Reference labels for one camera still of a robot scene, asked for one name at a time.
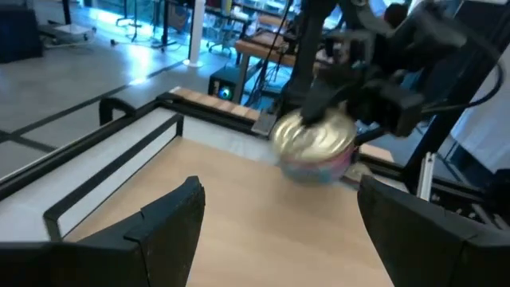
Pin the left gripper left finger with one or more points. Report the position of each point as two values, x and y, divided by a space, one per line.
171 239

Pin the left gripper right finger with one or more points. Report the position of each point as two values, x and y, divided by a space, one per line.
418 247

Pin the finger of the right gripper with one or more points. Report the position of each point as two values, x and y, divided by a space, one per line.
368 135
318 103

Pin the gold-top can stack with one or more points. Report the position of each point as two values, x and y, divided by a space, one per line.
328 141

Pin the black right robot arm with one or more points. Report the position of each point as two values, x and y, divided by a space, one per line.
422 38

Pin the wooden workbench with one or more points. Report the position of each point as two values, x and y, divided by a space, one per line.
263 49

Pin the black computer tower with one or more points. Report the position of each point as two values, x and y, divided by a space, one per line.
225 85

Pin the white pillar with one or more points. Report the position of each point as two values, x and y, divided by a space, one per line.
196 32

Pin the white low platform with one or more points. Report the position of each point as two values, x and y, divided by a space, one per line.
67 32

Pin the black cabinet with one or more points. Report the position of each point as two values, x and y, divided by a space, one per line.
20 34

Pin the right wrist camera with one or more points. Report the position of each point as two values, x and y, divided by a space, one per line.
396 107

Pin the silver aluminium bracket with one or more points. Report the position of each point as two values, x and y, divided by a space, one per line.
425 175

